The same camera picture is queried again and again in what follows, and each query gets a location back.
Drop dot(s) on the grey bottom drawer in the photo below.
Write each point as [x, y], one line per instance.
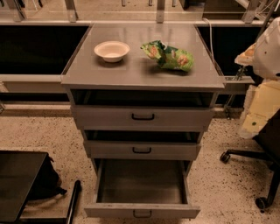
[141, 189]

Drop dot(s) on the grey drawer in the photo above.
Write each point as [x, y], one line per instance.
[96, 109]
[141, 189]
[128, 144]

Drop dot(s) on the grey drawer cabinet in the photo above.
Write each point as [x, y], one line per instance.
[136, 71]

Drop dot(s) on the grey top drawer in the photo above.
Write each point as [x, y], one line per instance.
[96, 109]

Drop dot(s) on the grey middle drawer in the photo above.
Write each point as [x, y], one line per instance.
[128, 144]

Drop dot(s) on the green chip bag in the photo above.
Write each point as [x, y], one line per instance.
[168, 57]

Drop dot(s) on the white bowl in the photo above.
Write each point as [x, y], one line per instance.
[112, 51]

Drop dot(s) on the black backpack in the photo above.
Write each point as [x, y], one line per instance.
[47, 184]

